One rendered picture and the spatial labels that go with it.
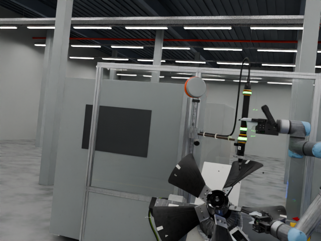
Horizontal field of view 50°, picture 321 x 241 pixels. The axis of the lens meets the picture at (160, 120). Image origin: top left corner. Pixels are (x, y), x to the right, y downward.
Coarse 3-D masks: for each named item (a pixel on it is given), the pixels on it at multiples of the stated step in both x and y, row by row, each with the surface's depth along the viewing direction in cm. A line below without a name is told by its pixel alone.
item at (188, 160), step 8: (184, 160) 205; (192, 160) 202; (176, 168) 206; (184, 168) 203; (192, 168) 200; (184, 176) 202; (192, 176) 198; (200, 176) 195; (176, 184) 204; (184, 184) 201; (192, 184) 198; (200, 184) 194; (192, 192) 198; (200, 192) 194
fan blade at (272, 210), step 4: (244, 208) 182; (248, 208) 182; (252, 208) 182; (256, 208) 183; (260, 208) 183; (264, 208) 183; (268, 208) 183; (272, 208) 183; (276, 208) 183; (280, 208) 182; (284, 208) 182; (244, 212) 177; (248, 212) 177; (268, 212) 178; (272, 212) 178; (276, 212) 178; (280, 212) 178; (284, 212) 178; (256, 216) 174; (272, 216) 174; (276, 216) 175; (280, 216) 175
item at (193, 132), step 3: (189, 129) 246; (192, 129) 241; (195, 129) 238; (198, 129) 239; (201, 129) 239; (189, 132) 245; (192, 132) 241; (195, 132) 238; (198, 132) 239; (189, 135) 245; (192, 135) 240; (195, 135) 238; (198, 135) 239; (189, 138) 248; (192, 138) 240; (195, 138) 238; (198, 138) 239; (201, 138) 240
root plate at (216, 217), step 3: (216, 216) 180; (219, 216) 182; (216, 219) 179; (219, 219) 180; (222, 219) 182; (225, 219) 184; (216, 222) 177; (219, 222) 179; (222, 222) 180; (222, 225) 179; (225, 225) 181
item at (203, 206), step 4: (204, 204) 185; (196, 208) 185; (204, 208) 185; (196, 212) 185; (200, 212) 185; (204, 212) 185; (200, 216) 185; (204, 216) 186; (208, 216) 186; (200, 220) 185
